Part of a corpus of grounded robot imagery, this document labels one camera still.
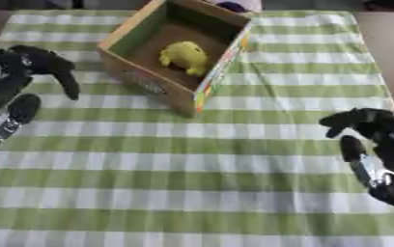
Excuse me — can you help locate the dark purple object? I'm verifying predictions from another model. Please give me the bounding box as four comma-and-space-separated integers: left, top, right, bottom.
213, 1, 250, 14

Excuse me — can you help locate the tan cardboard box green inside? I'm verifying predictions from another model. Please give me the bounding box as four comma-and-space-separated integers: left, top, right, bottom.
96, 0, 255, 119

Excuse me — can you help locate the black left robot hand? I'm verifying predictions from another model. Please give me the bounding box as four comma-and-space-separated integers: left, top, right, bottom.
0, 44, 82, 149

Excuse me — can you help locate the yellow soft toy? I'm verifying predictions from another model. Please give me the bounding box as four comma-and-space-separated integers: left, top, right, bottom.
157, 41, 211, 77

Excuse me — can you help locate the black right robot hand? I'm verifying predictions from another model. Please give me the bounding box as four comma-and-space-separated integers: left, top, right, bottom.
319, 107, 394, 213

